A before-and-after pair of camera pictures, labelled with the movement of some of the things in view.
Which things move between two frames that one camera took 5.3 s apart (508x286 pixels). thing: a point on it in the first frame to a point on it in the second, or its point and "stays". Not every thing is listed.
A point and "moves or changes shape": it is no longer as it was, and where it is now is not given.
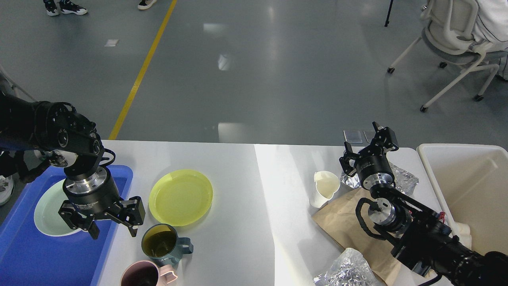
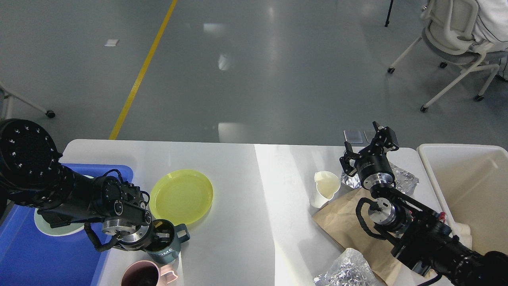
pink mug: (145, 273) stays
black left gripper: (95, 196) to (134, 235)
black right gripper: (374, 168) stays
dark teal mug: (161, 242) moves or changes shape
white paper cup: (326, 183) stays
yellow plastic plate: (180, 197) stays
